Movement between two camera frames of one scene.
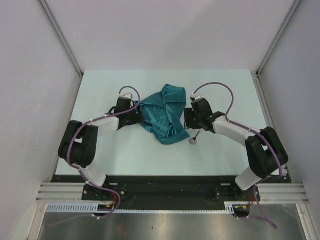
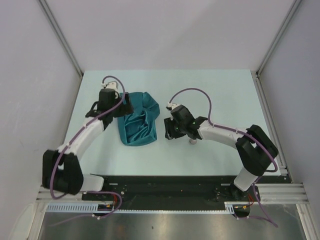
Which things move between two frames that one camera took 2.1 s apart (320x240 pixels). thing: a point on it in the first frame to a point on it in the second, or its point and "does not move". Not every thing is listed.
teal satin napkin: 164,114 to 138,128
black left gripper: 137,117 to 125,109
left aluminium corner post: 46,10 does not move
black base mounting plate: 171,189 does not move
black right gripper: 188,113 to 170,132
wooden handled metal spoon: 193,140 does not move
